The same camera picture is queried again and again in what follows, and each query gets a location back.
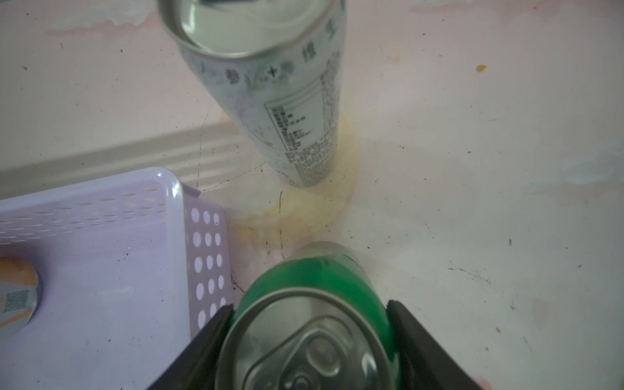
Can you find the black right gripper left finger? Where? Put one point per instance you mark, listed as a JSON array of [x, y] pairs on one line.
[[195, 368]]

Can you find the white energy can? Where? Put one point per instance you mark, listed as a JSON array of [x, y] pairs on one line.
[[275, 69]]

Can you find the orange soda can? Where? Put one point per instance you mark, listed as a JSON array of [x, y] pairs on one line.
[[20, 294]]

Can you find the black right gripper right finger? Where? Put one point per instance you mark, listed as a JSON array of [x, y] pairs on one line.
[[424, 363]]

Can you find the green soda can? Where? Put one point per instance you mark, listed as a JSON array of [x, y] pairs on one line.
[[313, 321]]

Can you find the lilac perforated plastic basket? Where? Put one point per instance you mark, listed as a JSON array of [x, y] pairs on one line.
[[132, 267]]

